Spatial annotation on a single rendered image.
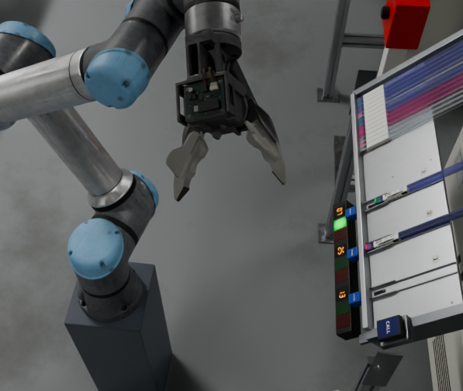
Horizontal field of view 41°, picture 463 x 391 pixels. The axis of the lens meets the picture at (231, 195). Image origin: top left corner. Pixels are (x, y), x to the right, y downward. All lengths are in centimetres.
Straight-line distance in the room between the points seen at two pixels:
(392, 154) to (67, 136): 73
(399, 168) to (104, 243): 67
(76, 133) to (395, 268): 70
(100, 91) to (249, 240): 145
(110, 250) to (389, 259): 58
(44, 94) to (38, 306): 132
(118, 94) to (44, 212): 159
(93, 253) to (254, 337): 87
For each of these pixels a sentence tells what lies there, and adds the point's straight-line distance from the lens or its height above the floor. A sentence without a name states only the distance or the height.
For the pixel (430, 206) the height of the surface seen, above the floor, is 83.
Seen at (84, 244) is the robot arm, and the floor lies 78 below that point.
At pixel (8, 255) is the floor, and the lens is 231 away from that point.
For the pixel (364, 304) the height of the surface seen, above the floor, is 73.
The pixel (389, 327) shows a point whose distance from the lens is 121.
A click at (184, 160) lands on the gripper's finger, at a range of 81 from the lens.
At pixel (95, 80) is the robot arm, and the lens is 83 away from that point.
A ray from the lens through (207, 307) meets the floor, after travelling 208.
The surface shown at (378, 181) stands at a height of 75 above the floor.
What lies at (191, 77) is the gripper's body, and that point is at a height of 134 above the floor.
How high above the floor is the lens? 187
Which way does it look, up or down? 53 degrees down
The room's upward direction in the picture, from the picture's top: straight up
